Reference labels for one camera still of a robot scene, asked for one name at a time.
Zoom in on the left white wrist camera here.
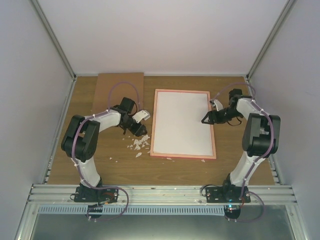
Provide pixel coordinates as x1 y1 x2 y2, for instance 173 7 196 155
132 109 151 123

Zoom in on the pink wooden picture frame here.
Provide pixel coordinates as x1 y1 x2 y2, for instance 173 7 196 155
149 88 217 160

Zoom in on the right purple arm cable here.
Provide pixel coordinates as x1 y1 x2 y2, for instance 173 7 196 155
212 83 276 223

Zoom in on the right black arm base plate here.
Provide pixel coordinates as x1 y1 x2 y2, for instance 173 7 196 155
205 185 251 204

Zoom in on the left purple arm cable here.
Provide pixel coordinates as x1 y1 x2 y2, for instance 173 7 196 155
71 81 129 222

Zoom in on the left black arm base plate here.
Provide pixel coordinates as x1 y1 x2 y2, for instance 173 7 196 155
70 185 119 204

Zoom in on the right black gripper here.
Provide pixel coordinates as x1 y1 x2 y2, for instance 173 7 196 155
205 107 242 125

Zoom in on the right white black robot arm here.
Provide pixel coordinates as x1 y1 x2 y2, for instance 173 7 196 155
201 88 281 203

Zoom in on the brown cardboard backing sheet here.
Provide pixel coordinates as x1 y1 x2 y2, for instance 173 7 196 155
91 72 144 114

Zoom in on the white paint flake cluster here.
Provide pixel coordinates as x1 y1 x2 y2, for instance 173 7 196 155
108 134 206 163

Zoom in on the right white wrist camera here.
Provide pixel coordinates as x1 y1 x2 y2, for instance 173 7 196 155
209 99 224 111

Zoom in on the right aluminium corner post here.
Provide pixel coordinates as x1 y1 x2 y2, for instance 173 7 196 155
245 0 297 80

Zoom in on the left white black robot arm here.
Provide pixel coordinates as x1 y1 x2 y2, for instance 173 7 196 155
61 97 150 202

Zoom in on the left aluminium corner post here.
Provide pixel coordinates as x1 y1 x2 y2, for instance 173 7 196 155
30 0 77 81

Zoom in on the aluminium corner post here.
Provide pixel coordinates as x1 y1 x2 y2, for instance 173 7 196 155
245 0 297 80
30 0 77 81

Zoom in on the dark landscape photo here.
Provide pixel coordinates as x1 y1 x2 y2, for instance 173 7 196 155
152 91 214 156

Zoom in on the aluminium front rail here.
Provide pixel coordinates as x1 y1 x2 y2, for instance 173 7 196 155
27 184 297 206

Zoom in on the grey slotted cable duct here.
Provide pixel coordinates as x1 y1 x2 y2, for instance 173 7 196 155
38 204 225 216

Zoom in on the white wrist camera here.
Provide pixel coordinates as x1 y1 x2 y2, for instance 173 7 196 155
132 109 151 123
209 99 224 111

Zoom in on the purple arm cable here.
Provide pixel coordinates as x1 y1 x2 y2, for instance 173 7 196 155
71 81 129 222
212 83 276 223

